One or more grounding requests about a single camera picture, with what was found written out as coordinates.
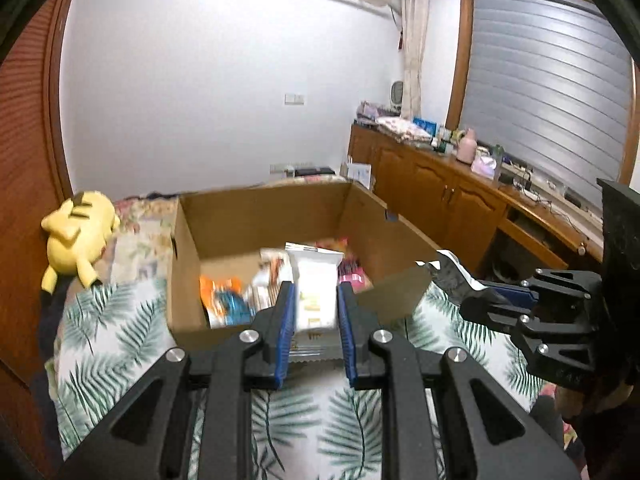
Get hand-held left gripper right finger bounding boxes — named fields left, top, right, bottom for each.
left=337, top=281, right=581, bottom=480

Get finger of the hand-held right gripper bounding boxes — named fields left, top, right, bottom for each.
left=477, top=267, right=604, bottom=312
left=459, top=295, right=601, bottom=392

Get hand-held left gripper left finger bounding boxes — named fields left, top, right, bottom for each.
left=57, top=281, right=297, bottom=480

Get pink chicken snack packet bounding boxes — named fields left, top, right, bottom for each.
left=337, top=255, right=375, bottom=292

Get black and white snack packet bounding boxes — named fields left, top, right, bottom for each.
left=416, top=250, right=489, bottom=307

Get orange and white snack packet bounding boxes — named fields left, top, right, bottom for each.
left=199, top=274, right=236, bottom=330

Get brown cardboard box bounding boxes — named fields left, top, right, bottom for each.
left=166, top=181, right=441, bottom=356

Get white and brown snack packet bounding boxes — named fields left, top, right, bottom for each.
left=250, top=247, right=296, bottom=309

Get teal foil snack packet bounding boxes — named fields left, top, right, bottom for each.
left=215, top=287, right=254, bottom=324

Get red snack packet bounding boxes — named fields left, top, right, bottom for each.
left=315, top=236, right=349, bottom=257

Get floral bed sheet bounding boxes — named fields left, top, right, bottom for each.
left=542, top=385, right=582, bottom=457

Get wooden cabinet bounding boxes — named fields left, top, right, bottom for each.
left=347, top=122, right=607, bottom=282

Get pink tissue box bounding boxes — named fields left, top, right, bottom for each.
left=471, top=156, right=501, bottom=180

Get pink bottle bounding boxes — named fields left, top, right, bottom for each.
left=456, top=128, right=477, bottom=165

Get white paper box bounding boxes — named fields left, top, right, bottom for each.
left=345, top=162, right=372, bottom=189

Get toiletry bottles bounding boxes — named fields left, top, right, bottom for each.
left=432, top=125, right=459, bottom=154

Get floral quilt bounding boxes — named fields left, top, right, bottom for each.
left=102, top=195, right=181, bottom=287

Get green leaf print cloth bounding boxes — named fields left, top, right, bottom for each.
left=52, top=275, right=546, bottom=480

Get grey window blind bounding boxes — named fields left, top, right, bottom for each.
left=457, top=0, right=634, bottom=209

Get folded floral cloth pile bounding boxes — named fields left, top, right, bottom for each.
left=375, top=116, right=434, bottom=142

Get purple cloth pile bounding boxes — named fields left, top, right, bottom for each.
left=356, top=101, right=396, bottom=124

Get yellow plush toy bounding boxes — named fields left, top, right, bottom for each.
left=41, top=190, right=121, bottom=294

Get dark blue bed cover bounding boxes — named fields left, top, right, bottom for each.
left=40, top=285, right=68, bottom=463

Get cream curtain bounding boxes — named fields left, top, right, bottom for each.
left=400, top=0, right=431, bottom=122

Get black cables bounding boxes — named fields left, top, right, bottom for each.
left=512, top=167, right=603, bottom=223

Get wall outlet panel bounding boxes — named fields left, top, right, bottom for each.
left=270, top=161, right=314, bottom=176

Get wooden window frame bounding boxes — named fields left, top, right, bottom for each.
left=445, top=0, right=640, bottom=197

